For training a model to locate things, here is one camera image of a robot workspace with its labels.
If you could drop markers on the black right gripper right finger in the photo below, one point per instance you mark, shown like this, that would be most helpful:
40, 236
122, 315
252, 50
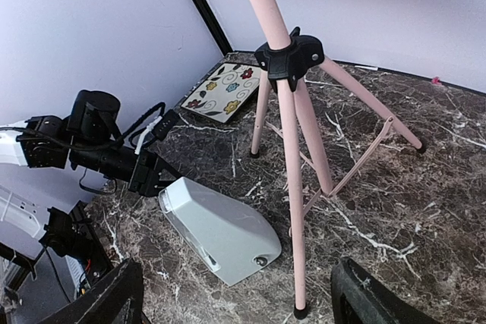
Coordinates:
358, 297

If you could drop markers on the white metronome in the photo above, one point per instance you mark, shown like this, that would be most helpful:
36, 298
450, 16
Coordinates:
233, 240

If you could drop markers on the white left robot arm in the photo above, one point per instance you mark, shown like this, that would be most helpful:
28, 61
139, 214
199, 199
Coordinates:
90, 138

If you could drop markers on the floral patterned coaster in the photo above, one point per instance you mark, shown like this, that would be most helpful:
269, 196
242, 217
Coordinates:
220, 95

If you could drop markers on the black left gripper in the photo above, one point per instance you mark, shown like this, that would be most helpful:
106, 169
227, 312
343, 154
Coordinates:
145, 173

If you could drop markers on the black left frame post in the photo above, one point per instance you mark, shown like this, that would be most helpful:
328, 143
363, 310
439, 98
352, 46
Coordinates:
213, 26

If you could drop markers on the pink music stand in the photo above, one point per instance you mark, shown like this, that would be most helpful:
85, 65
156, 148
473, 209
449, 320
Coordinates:
285, 59

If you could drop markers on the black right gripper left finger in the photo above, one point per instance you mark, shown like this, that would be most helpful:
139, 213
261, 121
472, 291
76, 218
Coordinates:
117, 298

